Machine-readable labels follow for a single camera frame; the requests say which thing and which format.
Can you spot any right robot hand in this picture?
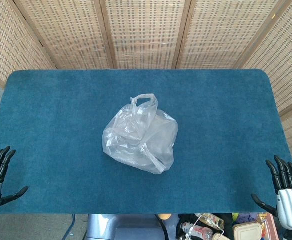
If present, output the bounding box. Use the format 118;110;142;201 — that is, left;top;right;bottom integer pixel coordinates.
251;155;292;232

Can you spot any clear plastic bag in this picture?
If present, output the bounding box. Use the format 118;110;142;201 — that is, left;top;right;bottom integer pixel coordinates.
102;93;179;175

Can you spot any blue cloth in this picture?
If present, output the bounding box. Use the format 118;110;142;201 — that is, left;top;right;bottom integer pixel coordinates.
236;213;257;225

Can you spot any pink box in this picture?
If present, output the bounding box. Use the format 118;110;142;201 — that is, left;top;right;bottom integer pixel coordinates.
265;213;279;240

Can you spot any beige takeaway box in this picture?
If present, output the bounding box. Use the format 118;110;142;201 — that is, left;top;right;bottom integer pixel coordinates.
232;221;262;240

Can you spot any blue carpet table mat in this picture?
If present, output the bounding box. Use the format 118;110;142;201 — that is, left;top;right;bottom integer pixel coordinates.
0;69;292;215

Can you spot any clear bottle yellow liquid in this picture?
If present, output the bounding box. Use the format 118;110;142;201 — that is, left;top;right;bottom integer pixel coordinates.
195;213;225;230

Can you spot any clear bottle red label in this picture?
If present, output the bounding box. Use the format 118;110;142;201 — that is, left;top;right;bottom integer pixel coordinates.
180;221;214;240

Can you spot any grey-blue robot torso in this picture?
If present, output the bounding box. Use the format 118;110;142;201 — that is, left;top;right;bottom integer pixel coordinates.
85;213;180;240

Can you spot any woven bamboo folding screen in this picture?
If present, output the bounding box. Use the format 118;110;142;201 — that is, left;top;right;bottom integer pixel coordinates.
0;0;292;173

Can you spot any blue floor cable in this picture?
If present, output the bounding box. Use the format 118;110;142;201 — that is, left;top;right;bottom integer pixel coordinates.
62;213;76;240

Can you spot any black torso cable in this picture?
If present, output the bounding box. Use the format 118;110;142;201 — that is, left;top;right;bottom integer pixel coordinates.
154;213;171;240

